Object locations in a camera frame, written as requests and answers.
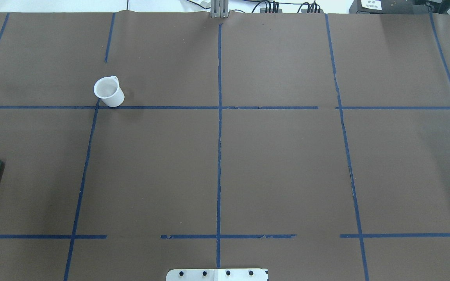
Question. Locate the white plastic cup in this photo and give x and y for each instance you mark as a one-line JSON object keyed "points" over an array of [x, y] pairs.
{"points": [[108, 90]]}

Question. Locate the black box with label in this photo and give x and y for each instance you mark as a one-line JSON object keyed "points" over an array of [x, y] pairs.
{"points": [[387, 7]]}

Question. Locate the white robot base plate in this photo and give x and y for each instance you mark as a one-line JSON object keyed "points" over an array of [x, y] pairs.
{"points": [[240, 274]]}

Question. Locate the grey aluminium frame post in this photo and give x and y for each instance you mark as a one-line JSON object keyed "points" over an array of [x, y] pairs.
{"points": [[219, 8]]}

